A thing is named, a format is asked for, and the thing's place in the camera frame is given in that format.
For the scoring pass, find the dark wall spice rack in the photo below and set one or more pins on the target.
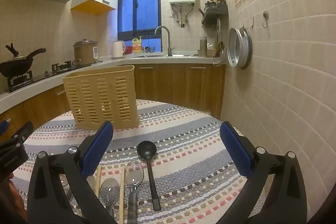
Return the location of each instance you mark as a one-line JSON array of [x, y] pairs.
[[215, 14]]

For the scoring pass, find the round metal steamer tray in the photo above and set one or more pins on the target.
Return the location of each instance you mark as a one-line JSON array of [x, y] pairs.
[[237, 48]]

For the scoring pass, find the dark framed window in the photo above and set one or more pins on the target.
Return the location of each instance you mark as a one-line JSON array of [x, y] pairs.
[[139, 3]]

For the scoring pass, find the clear plastic spoon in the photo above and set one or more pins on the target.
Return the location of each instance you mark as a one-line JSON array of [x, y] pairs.
[[90, 184]]

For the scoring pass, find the hanging kitchen utensils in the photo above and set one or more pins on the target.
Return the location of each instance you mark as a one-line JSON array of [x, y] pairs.
[[220, 40]]

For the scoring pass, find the black plastic ladle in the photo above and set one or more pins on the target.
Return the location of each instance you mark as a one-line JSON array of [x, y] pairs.
[[146, 151]]

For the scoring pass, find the white kitchen countertop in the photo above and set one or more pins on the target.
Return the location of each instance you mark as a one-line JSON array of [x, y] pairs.
[[110, 61]]

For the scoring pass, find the metal wall hook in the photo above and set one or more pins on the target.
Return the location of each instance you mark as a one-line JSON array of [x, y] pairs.
[[265, 19]]

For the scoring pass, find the person's left hand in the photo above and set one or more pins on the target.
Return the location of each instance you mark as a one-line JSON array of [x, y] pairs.
[[10, 195]]

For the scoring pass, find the grey cylindrical canister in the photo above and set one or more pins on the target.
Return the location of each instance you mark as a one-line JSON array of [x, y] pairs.
[[203, 45]]

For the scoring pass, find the metal ladle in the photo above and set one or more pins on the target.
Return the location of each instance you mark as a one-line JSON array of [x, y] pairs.
[[219, 61]]

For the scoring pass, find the cream electric kettle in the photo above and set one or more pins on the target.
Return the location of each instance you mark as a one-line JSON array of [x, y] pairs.
[[118, 49]]

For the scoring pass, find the brown rice cooker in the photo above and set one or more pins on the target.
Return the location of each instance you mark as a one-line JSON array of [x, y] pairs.
[[84, 53]]

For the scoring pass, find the steel kitchen faucet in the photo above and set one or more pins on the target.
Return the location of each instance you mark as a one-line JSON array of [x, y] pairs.
[[168, 40]]

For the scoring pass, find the wooden base cabinets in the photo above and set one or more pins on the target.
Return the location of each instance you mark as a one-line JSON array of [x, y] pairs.
[[183, 82]]

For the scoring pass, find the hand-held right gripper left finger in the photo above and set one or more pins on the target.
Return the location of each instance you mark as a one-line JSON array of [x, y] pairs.
[[97, 148]]

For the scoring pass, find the small metal spoon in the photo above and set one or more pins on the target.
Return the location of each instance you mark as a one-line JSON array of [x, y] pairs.
[[109, 190]]

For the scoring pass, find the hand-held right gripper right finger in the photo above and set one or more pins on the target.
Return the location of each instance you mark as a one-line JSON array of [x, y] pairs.
[[236, 148]]

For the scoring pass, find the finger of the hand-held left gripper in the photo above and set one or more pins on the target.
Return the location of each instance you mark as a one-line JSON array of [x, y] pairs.
[[23, 132], [4, 127]]

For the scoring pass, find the yellow detergent bottle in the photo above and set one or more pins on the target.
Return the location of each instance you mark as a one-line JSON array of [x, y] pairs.
[[137, 46]]

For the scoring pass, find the beige slotted plastic basket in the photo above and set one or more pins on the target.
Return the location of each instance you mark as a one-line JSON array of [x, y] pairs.
[[78, 87]]

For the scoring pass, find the black gas stove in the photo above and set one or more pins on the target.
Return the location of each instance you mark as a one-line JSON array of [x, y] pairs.
[[39, 77]]

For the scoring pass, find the black wok with lid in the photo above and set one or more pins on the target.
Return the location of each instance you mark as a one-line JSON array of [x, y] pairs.
[[13, 66]]

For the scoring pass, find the wooden chopstick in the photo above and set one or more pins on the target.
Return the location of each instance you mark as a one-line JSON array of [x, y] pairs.
[[97, 182], [121, 192]]

